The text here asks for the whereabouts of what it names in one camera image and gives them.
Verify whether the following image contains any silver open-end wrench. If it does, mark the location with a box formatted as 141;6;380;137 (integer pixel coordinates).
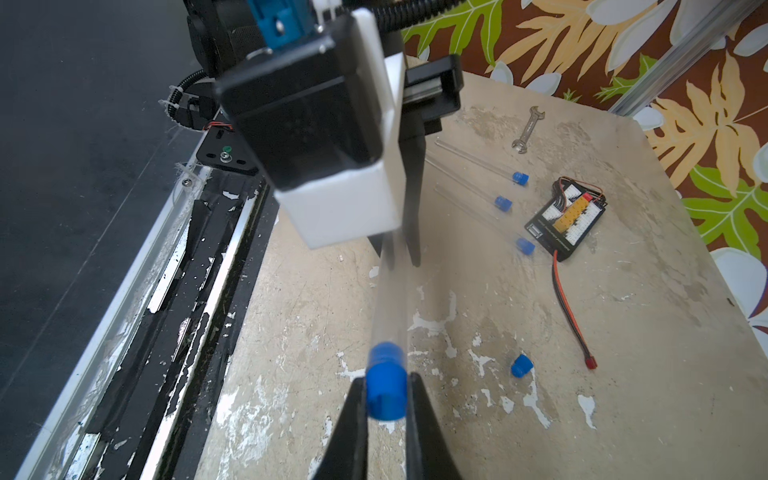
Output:
511;106;545;154

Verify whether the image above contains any blue stopper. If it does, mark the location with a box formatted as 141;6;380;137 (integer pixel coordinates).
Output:
510;354;534;379
365;342;407;421
493;196;512;213
512;172;530;186
515;237;536;256

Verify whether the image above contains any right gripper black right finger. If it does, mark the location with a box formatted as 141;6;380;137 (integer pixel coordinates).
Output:
406;372;462;480

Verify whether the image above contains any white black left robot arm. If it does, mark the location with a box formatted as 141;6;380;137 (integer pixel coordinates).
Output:
164;1;464;265

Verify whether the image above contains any clear test tube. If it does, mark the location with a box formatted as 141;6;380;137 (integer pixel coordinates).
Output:
434;138;519;184
434;184;525;251
425;154;500;211
368;230;411;367

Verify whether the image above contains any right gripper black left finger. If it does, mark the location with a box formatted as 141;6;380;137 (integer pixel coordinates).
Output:
313;377;368;480

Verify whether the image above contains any aluminium frame post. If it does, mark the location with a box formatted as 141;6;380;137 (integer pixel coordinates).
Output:
609;1;763;117

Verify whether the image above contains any black battery charging board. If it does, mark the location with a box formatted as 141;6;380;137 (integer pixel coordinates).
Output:
525;176;608;262

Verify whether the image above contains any red black power cable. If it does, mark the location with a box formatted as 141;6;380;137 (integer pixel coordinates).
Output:
550;250;599;371

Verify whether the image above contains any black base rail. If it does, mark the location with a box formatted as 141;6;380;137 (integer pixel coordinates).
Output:
16;166;277;479

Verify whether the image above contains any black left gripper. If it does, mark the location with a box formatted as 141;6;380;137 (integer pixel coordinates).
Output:
399;54;464;267

